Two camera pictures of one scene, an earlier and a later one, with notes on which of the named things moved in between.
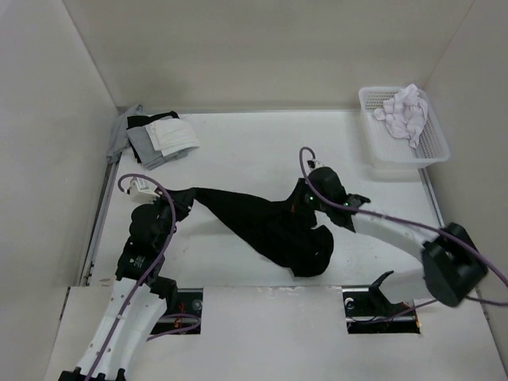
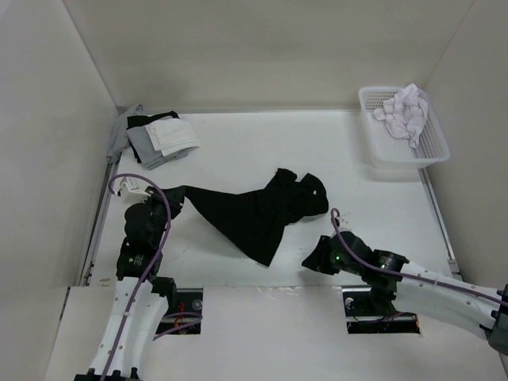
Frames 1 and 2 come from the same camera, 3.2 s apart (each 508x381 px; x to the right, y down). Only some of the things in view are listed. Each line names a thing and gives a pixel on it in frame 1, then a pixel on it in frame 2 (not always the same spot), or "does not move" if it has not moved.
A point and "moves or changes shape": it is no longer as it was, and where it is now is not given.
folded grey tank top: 153,159 does not move
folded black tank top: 136,121 does not move
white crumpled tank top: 405,114 does not move
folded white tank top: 171,136 does not move
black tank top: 281,234 moves or changes shape
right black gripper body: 313,203 -> 352,267
